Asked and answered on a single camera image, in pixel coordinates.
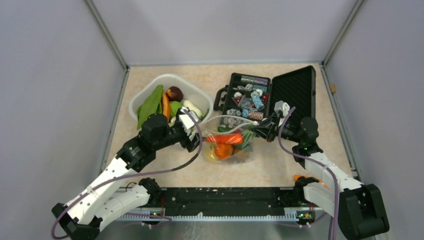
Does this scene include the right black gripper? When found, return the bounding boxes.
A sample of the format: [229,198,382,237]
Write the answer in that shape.
[248,113,302,144]

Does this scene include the dark green cucumber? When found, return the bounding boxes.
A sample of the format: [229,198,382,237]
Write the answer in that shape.
[241,129,256,150]

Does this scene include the yellow lemon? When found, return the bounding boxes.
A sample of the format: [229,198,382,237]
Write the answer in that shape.
[203,147,220,162]

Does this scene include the white plastic basket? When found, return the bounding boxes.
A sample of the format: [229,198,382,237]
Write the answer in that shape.
[128,73,213,124]

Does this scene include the clear zip top bag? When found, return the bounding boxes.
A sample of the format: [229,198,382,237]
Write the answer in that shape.
[200,115,259,165]

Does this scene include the small orange fruit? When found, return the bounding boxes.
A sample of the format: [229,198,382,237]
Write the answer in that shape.
[213,143,234,160]

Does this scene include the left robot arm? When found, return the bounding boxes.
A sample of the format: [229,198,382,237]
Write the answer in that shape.
[50,107,202,240]

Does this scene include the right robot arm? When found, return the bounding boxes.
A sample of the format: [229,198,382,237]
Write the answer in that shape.
[281,117,390,240]

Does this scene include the light green lime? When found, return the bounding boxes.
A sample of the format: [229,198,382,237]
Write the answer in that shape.
[169,101,183,119]

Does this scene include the thin orange carrot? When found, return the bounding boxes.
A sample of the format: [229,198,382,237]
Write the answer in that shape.
[161,91,171,122]

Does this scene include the white radish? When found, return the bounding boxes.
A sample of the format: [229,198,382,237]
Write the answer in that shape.
[182,100,203,118]

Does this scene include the poker chips in case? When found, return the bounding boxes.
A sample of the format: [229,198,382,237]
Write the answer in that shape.
[215,72,271,122]

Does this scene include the green lettuce leaf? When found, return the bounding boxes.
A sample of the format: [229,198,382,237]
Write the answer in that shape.
[136,84,164,130]

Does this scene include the dark brown round fruit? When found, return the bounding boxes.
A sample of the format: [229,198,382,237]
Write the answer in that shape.
[165,86,184,102]

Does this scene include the black carrying case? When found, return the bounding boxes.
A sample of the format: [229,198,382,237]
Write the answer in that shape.
[213,65,316,132]

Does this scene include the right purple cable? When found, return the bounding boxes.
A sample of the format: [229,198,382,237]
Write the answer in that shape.
[277,106,341,240]

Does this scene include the purple cable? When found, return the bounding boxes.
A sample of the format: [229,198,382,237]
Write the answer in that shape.
[50,108,204,240]
[277,106,341,240]

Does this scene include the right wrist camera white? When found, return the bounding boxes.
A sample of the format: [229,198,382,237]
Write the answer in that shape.
[274,100,291,127]

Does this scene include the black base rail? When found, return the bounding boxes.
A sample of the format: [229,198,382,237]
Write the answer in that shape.
[132,186,329,220]

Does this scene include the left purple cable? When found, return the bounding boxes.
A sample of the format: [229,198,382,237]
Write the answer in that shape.
[50,108,204,240]

